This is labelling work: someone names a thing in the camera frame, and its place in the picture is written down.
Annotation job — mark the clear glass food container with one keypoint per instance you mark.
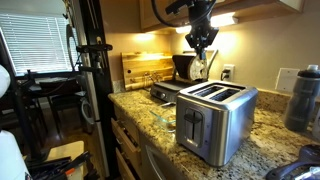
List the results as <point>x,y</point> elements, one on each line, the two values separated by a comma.
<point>166,120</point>

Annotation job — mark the slice of bread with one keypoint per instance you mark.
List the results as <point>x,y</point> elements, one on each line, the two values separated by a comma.
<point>197,69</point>

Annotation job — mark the white window blinds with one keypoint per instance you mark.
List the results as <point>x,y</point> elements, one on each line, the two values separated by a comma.
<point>37,43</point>

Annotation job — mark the black vertical stand pole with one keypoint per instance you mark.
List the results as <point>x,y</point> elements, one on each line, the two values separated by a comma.
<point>99,60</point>

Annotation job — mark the black panini grill press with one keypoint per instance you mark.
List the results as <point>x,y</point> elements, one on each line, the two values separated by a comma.
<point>167,90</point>

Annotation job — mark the black camera mount foreground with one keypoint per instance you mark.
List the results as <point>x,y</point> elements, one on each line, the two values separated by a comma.
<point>308,155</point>

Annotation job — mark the stainless steel two-slot toaster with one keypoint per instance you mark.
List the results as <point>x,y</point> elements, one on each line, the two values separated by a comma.
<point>214,118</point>

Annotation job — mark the under-cabinet light bar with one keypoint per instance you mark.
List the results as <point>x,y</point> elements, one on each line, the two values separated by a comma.
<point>216,21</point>

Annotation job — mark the dark grey water bottle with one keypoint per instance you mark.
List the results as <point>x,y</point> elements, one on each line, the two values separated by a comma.
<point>301,105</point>

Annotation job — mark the wooden cutting board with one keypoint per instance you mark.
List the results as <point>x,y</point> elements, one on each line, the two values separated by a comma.
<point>143,69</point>

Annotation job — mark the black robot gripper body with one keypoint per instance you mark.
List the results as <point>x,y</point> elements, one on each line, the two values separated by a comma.
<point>202,33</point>

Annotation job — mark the wooden kitchen drawers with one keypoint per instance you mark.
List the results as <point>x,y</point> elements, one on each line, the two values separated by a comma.
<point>128,152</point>

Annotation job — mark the white blank wall plate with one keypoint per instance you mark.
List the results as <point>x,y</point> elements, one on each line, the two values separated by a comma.
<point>286,79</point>

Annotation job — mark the dark dining chair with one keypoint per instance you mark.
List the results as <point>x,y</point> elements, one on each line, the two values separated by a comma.
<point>61,95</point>

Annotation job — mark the white wall power outlet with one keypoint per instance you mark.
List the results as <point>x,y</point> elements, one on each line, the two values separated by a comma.
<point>227,73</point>

